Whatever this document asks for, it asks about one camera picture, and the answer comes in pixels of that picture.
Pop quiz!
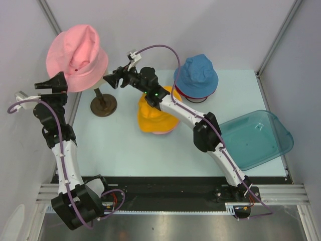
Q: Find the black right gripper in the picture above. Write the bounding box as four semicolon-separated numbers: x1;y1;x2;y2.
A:
103;62;148;95

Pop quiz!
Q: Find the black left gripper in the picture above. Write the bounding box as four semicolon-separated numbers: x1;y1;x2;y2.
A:
35;72;68;125

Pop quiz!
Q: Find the yellow hat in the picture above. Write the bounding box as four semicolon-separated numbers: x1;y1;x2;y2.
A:
137;93;179;133

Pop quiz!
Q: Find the red bucket hat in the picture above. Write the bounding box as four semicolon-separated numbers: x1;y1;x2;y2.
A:
175;83;218;99

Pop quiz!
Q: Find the pink bucket hat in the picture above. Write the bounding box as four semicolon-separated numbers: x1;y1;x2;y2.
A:
152;122;180;135

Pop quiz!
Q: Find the blue hat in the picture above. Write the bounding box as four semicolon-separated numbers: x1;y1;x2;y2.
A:
174;54;219;87

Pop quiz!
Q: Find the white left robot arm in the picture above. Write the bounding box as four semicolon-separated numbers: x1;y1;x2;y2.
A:
33;72;111;230

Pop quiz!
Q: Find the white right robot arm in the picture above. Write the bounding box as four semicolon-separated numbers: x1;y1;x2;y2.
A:
103;66;252;202

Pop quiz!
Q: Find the beige mannequin head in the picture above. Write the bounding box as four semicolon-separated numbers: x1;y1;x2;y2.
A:
92;71;108;89

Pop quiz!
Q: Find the brown wooden stand base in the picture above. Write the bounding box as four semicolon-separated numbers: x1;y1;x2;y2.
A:
90;88;117;117

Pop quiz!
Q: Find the teal plastic basket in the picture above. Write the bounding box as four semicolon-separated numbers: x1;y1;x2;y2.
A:
219;110;294;171

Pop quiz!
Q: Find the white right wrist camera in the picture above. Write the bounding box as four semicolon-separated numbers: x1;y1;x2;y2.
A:
126;50;141;71

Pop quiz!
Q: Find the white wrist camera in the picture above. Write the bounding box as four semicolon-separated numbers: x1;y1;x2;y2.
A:
14;91;41;111
126;50;141;71

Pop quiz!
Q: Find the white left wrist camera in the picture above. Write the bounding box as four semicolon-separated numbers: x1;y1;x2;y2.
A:
14;91;41;111

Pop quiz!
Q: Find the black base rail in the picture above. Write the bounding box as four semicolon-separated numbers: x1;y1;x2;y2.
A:
82;176;293;214

